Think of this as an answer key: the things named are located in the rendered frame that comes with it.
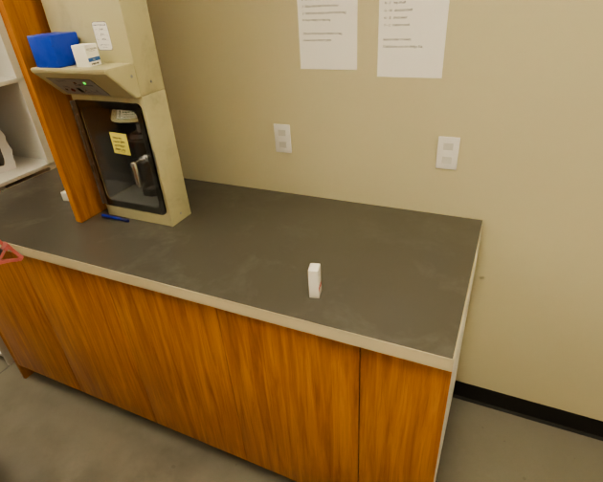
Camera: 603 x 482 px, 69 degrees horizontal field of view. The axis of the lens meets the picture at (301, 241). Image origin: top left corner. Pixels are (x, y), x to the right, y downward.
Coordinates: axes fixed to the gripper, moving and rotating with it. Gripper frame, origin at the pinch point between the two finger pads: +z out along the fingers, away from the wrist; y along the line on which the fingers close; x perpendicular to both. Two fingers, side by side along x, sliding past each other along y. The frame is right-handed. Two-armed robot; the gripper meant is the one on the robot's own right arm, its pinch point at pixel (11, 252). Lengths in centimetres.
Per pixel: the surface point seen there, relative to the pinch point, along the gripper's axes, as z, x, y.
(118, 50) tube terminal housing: -5, -69, -7
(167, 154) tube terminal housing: 25, -50, -12
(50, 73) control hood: -11, -54, 9
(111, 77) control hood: -7, -59, -14
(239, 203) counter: 58, -48, -22
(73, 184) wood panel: 19.3, -26.9, 21.0
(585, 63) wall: 46, -116, -123
